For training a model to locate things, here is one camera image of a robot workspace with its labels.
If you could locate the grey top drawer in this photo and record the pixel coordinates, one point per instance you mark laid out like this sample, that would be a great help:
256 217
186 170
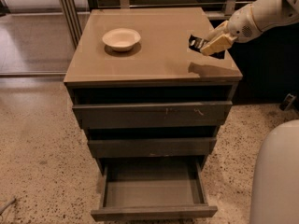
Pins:
152 115

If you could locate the black caster wheel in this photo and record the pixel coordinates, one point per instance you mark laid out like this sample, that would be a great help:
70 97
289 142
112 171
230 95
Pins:
288 101

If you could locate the grey drawer cabinet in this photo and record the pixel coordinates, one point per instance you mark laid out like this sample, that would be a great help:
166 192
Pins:
160 68

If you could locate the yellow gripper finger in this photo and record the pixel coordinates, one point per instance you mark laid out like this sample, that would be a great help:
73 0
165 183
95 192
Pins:
218 44
220 32

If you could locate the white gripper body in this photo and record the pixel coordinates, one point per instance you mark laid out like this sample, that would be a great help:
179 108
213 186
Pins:
239 27

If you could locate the grey metal frame post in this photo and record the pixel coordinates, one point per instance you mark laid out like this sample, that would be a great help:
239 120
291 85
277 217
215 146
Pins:
71 16

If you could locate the grey open bottom drawer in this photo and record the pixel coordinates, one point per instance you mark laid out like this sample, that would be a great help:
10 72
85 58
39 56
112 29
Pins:
153 188

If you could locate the grey middle drawer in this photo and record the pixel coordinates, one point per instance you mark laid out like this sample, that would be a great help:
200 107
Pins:
151 147

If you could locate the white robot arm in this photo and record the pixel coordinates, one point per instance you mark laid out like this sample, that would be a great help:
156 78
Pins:
275 187

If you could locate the white ceramic bowl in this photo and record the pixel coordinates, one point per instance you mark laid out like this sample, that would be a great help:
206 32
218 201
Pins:
121 39

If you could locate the black rxbar chocolate bar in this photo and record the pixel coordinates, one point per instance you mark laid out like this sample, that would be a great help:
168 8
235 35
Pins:
196 43

